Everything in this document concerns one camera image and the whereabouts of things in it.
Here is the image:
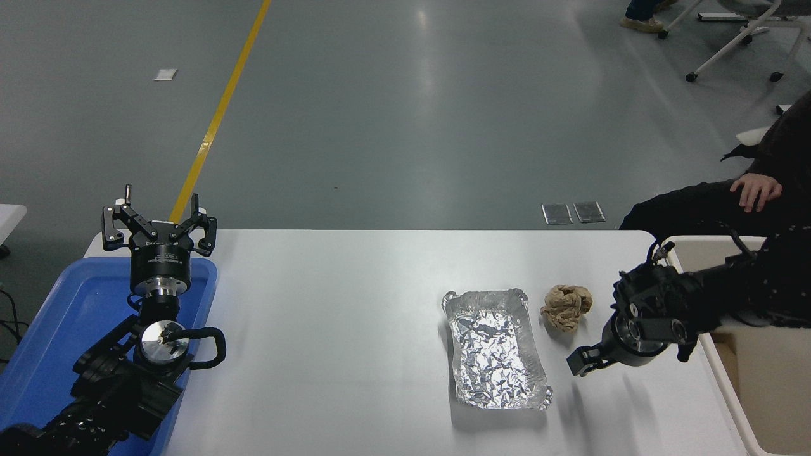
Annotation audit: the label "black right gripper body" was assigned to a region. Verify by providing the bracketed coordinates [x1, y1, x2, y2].
[601, 317, 661, 369]

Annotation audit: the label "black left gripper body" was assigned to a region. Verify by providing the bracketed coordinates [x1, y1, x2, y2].
[130, 236, 193, 293]

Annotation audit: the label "silver foil tray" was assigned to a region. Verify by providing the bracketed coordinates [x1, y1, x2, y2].
[442, 288, 554, 411]

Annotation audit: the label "person's hand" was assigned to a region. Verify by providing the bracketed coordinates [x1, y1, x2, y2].
[730, 174, 783, 213]

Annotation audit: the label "crumpled tan paper ball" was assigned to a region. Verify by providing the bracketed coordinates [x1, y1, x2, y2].
[540, 284, 594, 334]

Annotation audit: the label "blue plastic tray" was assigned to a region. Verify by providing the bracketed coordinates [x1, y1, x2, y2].
[0, 256, 219, 456]

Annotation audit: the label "white side table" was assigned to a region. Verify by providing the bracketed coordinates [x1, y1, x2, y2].
[0, 204, 28, 248]

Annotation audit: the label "large pale bin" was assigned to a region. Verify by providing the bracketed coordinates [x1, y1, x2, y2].
[665, 236, 811, 456]

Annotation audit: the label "person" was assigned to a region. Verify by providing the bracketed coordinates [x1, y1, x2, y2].
[620, 89, 811, 238]
[620, 0, 679, 34]

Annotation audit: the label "black floor cables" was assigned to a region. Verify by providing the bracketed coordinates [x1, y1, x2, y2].
[0, 285, 30, 365]

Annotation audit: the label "white wheeled chair frame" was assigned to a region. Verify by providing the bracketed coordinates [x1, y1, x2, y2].
[658, 0, 811, 83]

